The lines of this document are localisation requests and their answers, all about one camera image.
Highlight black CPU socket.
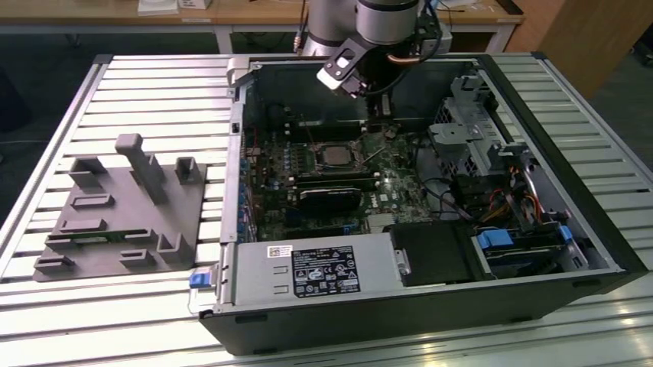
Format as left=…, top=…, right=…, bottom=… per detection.
left=310, top=140, right=371, bottom=172

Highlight perforated metal drive cage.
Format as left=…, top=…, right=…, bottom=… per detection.
left=427, top=74, right=537, bottom=177

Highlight green motherboard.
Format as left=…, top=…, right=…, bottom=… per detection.
left=244, top=122, right=444, bottom=244

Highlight black graphics card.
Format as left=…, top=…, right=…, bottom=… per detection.
left=298, top=185, right=365, bottom=212

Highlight silver chipset heatsink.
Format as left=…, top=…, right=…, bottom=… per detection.
left=368, top=213, right=399, bottom=233

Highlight wooden cabinet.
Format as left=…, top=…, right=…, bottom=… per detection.
left=509, top=0, right=653, bottom=100

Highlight blue disk carrier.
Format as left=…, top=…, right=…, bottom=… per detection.
left=477, top=228, right=515, bottom=252

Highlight grey power supply unit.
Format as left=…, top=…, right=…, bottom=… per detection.
left=217, top=232, right=409, bottom=309

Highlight grey parts rack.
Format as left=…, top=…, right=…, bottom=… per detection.
left=31, top=132, right=210, bottom=283

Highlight wooden desk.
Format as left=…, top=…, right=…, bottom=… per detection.
left=0, top=0, right=527, bottom=54

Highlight blue plastic clip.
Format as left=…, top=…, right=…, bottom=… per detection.
left=189, top=269, right=214, bottom=291

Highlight black open PC case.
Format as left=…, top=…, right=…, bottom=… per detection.
left=197, top=52, right=650, bottom=355

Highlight green RAM stick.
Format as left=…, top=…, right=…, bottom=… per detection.
left=69, top=232, right=129, bottom=244

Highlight black bin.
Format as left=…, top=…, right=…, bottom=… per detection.
left=0, top=64, right=30, bottom=135

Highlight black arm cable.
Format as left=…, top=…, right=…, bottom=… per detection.
left=375, top=0, right=445, bottom=96

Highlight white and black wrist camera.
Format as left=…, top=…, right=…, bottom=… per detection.
left=316, top=37, right=371, bottom=101

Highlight black internal cable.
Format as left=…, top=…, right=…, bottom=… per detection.
left=419, top=176, right=481, bottom=223

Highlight orange yellow wire bundle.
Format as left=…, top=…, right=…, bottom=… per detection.
left=479, top=190, right=543, bottom=225

